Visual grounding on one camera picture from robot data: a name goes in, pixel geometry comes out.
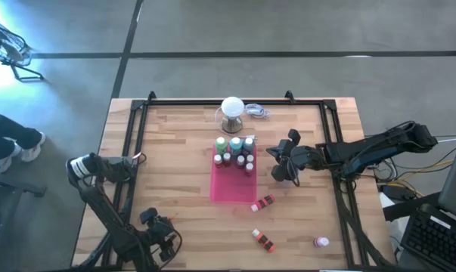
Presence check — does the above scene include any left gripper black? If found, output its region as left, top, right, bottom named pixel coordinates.
left=138, top=206, right=180, bottom=264

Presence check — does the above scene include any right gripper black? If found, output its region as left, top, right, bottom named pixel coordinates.
left=265, top=128, right=327, bottom=184

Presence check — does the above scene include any grey paint bottle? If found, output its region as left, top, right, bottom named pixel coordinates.
left=241, top=137, right=256, bottom=154

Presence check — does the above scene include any large teal paint bottle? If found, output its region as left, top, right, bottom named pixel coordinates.
left=228, top=136, right=244, bottom=156

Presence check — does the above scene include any red paint bottle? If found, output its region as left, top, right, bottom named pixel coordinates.
left=250, top=194, right=277, bottom=212

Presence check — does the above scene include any pink plastic tray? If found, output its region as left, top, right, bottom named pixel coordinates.
left=209, top=143, right=259, bottom=205

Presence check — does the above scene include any green paint bottle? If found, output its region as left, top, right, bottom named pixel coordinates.
left=214, top=136, right=228, bottom=156

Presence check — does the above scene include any orange paint bottle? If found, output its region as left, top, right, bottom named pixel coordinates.
left=252, top=228, right=277, bottom=254

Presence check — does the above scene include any white dome glass jar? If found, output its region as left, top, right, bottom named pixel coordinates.
left=219, top=97, right=246, bottom=135

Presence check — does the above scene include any black power brick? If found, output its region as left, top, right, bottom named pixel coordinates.
left=380, top=183, right=417, bottom=202

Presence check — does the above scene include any black side cart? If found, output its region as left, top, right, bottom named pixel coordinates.
left=0, top=165, right=48, bottom=272

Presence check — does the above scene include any black keyboard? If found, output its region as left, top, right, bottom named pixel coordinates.
left=399, top=203, right=456, bottom=272

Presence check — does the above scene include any person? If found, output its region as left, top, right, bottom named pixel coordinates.
left=0, top=109, right=47, bottom=174

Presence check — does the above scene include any black floor fan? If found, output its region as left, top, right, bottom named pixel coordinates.
left=0, top=17, right=46, bottom=83

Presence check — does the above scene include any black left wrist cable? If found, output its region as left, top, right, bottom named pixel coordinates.
left=155, top=226, right=184, bottom=271

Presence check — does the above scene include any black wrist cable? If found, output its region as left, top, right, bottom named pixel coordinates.
left=286, top=156, right=302, bottom=188
left=155, top=226, right=184, bottom=271

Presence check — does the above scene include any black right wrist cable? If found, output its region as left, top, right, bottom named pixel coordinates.
left=286, top=156, right=302, bottom=188

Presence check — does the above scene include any white lamp cable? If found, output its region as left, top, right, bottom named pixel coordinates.
left=214, top=102, right=271, bottom=141

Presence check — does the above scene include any black metal table frame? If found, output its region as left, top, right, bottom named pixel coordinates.
left=76, top=90, right=397, bottom=272

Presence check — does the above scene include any yellow floor cable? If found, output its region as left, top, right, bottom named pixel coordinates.
left=378, top=158, right=456, bottom=190

